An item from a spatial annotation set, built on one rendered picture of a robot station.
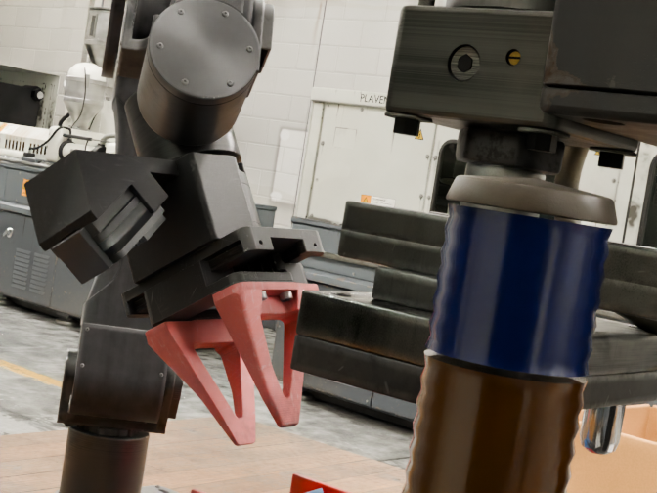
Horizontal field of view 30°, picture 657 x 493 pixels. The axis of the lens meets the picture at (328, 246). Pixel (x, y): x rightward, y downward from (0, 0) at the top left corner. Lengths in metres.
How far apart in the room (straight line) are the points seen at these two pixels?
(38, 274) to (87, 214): 7.75
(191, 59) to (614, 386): 0.26
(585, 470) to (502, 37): 2.49
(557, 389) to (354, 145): 6.23
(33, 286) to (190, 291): 7.75
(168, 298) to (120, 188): 0.07
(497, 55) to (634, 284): 0.11
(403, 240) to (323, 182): 6.05
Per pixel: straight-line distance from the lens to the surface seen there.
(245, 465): 1.24
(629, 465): 2.93
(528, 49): 0.53
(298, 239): 0.66
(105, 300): 0.93
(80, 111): 8.69
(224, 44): 0.63
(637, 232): 5.50
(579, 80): 0.49
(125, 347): 0.92
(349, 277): 6.41
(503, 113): 0.53
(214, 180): 0.66
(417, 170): 6.21
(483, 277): 0.27
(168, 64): 0.62
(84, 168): 0.61
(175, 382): 0.94
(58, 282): 8.19
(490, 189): 0.27
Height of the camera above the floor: 1.19
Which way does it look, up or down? 3 degrees down
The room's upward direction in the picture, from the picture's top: 9 degrees clockwise
